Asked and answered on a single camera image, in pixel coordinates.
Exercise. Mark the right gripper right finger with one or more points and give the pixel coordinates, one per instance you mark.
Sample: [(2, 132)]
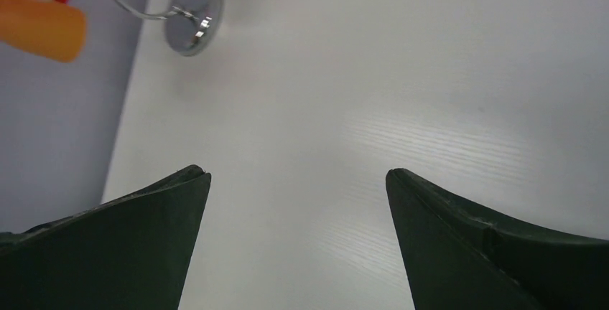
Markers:
[(459, 254)]

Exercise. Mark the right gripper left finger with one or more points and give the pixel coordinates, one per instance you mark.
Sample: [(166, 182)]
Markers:
[(130, 253)]

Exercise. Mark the orange wine glass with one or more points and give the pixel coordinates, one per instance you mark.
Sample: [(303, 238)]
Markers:
[(45, 28)]

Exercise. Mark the chrome wine glass rack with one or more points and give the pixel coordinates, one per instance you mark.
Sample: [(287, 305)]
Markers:
[(189, 25)]

